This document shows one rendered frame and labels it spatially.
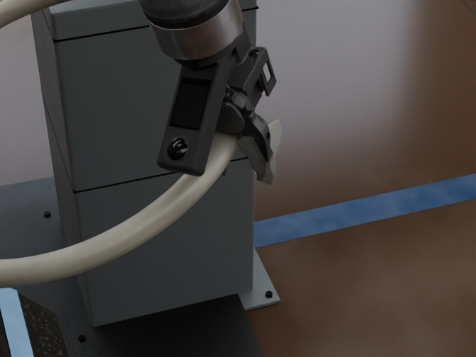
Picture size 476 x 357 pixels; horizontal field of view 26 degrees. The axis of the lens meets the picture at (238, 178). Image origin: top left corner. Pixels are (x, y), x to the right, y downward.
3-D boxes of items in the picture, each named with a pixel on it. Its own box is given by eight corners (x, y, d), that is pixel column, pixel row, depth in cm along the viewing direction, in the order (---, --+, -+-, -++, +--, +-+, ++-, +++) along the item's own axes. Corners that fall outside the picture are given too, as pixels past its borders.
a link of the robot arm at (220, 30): (209, 34, 95) (122, 23, 100) (222, 71, 99) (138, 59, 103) (248, -29, 100) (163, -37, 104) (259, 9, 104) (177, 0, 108)
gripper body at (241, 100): (280, 86, 113) (254, 3, 104) (249, 144, 108) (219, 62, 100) (219, 78, 116) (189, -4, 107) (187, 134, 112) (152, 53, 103)
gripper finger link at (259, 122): (285, 151, 111) (249, 94, 106) (279, 162, 110) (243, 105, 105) (249, 151, 114) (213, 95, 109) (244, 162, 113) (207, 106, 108)
